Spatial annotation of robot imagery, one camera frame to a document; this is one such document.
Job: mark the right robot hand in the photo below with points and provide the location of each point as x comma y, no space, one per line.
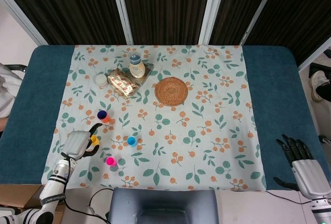
309,180

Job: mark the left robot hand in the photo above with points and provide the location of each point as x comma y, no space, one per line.
76,143

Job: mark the yellow plastic cup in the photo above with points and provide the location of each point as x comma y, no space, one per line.
95,140

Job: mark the dark blue plastic cup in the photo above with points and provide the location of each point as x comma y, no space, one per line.
102,115

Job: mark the pink plastic cup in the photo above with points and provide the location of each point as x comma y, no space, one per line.
111,161

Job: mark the light blue plastic cup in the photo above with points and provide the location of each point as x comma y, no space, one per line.
132,141

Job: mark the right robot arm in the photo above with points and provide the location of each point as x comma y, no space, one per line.
320,212

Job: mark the orange plastic cup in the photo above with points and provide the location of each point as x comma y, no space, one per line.
107,119

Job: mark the small white lidded jar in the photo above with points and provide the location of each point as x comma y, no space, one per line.
101,80

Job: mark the brown cardboard box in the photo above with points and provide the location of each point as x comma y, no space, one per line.
23,195

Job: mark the gold foil snack bag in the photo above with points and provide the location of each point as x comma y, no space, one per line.
122,84

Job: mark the person in white clothing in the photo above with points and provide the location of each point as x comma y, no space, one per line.
7,92

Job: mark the teal table cover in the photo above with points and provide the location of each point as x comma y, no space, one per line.
274,92

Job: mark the floral print tablecloth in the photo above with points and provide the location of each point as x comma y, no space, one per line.
170,131

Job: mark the beige sauce squeeze bottle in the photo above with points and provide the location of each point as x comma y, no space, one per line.
137,68

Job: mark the black chair armrest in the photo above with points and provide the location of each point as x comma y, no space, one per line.
15,67

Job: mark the white sneaker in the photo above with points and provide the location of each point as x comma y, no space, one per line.
317,81

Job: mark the dark square coaster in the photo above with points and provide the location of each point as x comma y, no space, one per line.
149,70

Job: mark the dark grey robot chest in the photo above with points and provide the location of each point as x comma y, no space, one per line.
163,206

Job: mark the round woven rattan coaster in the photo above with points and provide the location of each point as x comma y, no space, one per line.
172,91

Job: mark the dark folding screen panel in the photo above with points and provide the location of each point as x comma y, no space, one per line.
238,9
69,6
297,14
165,6

